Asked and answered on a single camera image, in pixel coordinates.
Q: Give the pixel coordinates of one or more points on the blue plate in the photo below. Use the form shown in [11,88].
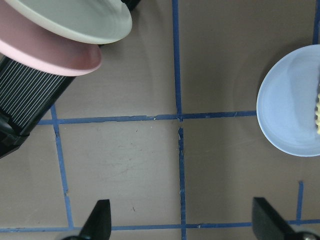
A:
[286,102]

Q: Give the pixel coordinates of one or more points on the black dish rack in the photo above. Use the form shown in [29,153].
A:
[26,94]

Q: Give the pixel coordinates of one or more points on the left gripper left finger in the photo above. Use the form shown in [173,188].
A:
[98,224]

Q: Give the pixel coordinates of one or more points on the pink plate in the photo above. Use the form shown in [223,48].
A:
[32,45]

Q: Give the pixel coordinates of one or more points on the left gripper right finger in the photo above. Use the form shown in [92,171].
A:
[267,224]

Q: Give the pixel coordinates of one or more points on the cream plate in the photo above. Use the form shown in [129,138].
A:
[88,21]

